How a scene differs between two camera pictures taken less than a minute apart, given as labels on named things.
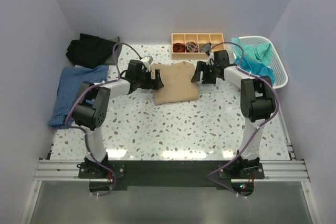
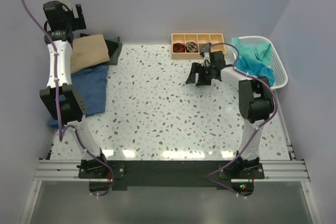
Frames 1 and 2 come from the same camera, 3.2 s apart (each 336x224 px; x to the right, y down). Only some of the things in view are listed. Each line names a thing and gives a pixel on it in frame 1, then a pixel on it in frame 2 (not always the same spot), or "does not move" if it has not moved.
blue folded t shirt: [71, 81] does not move
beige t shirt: [178, 86] -> [88, 51]
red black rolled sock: [179, 48] does not move
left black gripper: [151, 84] -> [80, 23]
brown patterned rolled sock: [191, 46] does not move
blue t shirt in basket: [254, 68] does not move
